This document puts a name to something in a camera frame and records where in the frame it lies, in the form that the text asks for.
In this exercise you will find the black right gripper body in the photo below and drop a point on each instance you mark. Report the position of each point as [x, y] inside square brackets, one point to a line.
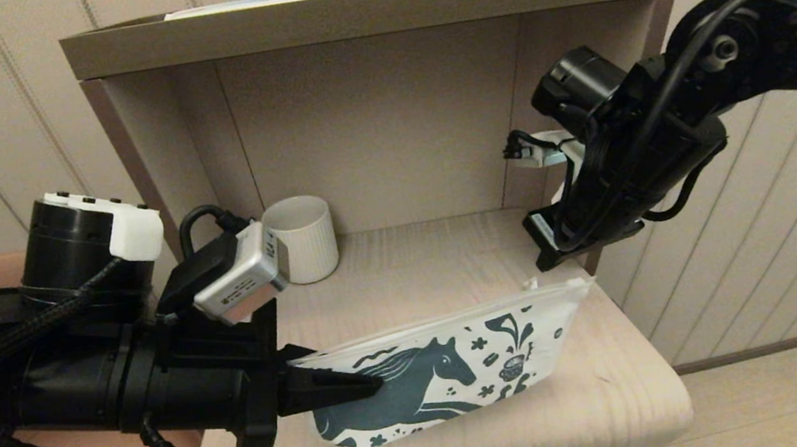
[627, 183]

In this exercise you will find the white horse-print zipper pouch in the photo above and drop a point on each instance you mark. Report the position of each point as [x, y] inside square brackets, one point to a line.
[527, 361]

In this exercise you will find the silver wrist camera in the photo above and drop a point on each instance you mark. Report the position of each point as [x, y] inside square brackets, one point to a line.
[552, 147]
[238, 277]

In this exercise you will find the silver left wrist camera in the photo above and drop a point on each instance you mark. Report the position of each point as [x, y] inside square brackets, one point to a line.
[238, 277]

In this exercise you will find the white ribbed ceramic mug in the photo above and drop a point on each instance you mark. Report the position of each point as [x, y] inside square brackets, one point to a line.
[308, 244]

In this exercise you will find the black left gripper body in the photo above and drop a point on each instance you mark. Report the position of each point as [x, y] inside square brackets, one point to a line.
[186, 378]

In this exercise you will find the brown open shelf cabinet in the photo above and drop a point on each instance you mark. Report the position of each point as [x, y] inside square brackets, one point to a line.
[384, 124]

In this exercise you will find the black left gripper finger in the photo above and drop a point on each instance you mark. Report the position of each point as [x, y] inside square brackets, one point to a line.
[321, 390]
[293, 353]

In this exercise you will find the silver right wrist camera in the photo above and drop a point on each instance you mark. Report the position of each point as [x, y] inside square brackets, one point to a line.
[552, 147]

